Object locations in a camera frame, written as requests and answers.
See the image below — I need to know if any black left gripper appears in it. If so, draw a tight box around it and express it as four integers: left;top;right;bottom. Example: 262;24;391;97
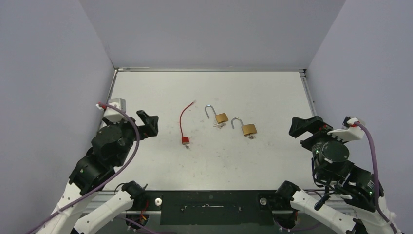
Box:
105;109;158;166

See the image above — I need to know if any red cable padlock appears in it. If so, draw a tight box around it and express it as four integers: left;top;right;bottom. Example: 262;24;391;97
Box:
178;100;196;147

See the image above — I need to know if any brass padlock with key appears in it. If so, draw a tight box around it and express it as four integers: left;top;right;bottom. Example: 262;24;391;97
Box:
231;117;258;137

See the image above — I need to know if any brass padlock long shackle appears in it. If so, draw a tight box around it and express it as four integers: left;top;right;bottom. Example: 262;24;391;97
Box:
204;105;228;124

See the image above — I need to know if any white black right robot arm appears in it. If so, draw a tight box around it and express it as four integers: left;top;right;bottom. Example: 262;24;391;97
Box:
275;116;400;234

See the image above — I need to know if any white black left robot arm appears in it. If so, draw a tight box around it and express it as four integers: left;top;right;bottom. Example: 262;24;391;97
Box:
32;106;159;234

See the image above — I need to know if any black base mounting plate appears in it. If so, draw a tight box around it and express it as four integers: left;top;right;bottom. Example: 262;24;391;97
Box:
127;190;298;226

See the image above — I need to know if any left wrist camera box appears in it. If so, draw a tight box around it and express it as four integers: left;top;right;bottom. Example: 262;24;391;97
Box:
96;98;126;123

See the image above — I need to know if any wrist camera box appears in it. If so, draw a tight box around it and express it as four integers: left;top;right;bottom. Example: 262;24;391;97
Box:
96;98;126;123
327;116;365;142

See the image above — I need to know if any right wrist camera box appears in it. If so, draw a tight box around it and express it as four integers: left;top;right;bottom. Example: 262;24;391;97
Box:
327;116;365;142

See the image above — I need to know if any aluminium table edge rail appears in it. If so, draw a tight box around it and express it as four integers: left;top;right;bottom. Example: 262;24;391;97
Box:
299;69;317;116

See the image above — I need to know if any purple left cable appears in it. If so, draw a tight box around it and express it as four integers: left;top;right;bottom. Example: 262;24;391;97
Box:
25;102;178;234

